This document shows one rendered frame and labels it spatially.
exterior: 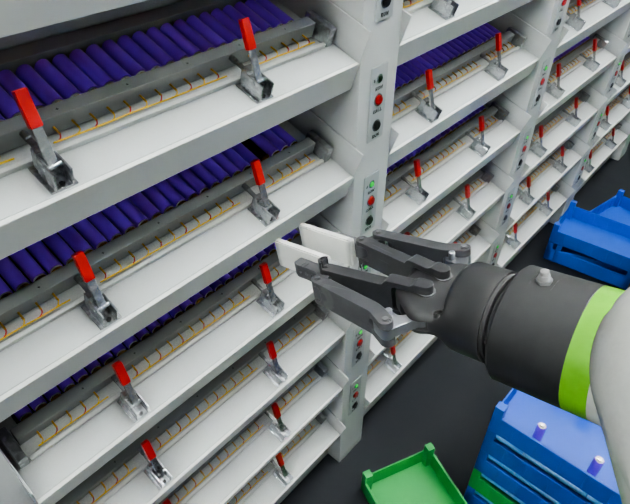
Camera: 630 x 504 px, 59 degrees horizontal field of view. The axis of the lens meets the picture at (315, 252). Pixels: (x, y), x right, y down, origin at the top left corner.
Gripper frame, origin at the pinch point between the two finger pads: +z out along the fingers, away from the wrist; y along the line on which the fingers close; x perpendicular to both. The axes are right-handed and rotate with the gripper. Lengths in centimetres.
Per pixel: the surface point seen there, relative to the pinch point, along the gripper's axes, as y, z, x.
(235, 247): 4.8, 21.2, -8.5
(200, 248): 0.9, 23.5, -7.1
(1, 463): -31.0, 22.3, -16.8
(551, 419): 54, -6, -72
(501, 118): 98, 29, -24
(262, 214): 11.2, 22.0, -6.7
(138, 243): -5.8, 26.3, -3.5
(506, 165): 100, 29, -38
